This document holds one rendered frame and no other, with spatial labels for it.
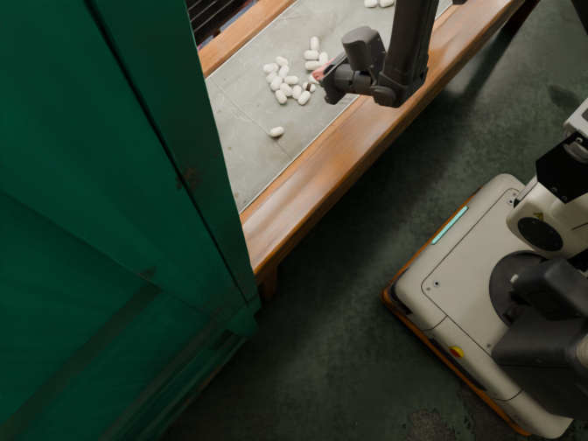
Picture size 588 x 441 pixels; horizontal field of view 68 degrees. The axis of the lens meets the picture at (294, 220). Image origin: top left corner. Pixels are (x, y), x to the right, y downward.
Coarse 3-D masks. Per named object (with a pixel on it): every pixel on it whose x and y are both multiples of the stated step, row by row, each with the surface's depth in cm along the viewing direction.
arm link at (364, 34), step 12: (348, 36) 80; (360, 36) 78; (372, 36) 77; (348, 48) 79; (360, 48) 78; (372, 48) 78; (384, 48) 79; (348, 60) 82; (360, 60) 80; (372, 60) 79; (372, 72) 80; (372, 84) 81; (384, 96) 78; (396, 96) 78
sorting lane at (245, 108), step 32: (320, 0) 115; (352, 0) 115; (448, 0) 116; (288, 32) 111; (320, 32) 112; (384, 32) 112; (224, 64) 108; (256, 64) 108; (288, 64) 108; (224, 96) 105; (256, 96) 105; (288, 96) 106; (320, 96) 106; (352, 96) 107; (224, 128) 103; (256, 128) 103; (288, 128) 103; (320, 128) 104; (256, 160) 101; (288, 160) 101; (256, 192) 98
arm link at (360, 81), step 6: (360, 72) 84; (366, 72) 83; (354, 78) 85; (360, 78) 84; (366, 78) 83; (372, 78) 82; (354, 84) 86; (360, 84) 84; (366, 84) 83; (360, 90) 85; (366, 90) 84
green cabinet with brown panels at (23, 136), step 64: (0, 0) 10; (64, 0) 12; (128, 0) 13; (0, 64) 12; (64, 64) 13; (128, 64) 15; (192, 64) 18; (0, 128) 13; (64, 128) 15; (128, 128) 18; (192, 128) 21; (0, 192) 15; (64, 192) 17; (128, 192) 21; (192, 192) 26; (0, 256) 19; (64, 256) 23; (128, 256) 26; (192, 256) 36; (0, 320) 23; (64, 320) 29; (128, 320) 35; (192, 320) 62; (0, 384) 28; (64, 384) 34; (128, 384) 57
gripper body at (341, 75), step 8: (336, 64) 90; (344, 64) 90; (328, 72) 89; (336, 72) 89; (344, 72) 88; (352, 72) 86; (320, 80) 89; (328, 80) 89; (336, 80) 89; (344, 80) 88; (352, 80) 87; (328, 88) 90; (336, 88) 91; (344, 88) 89; (352, 88) 87; (328, 96) 91; (336, 96) 92
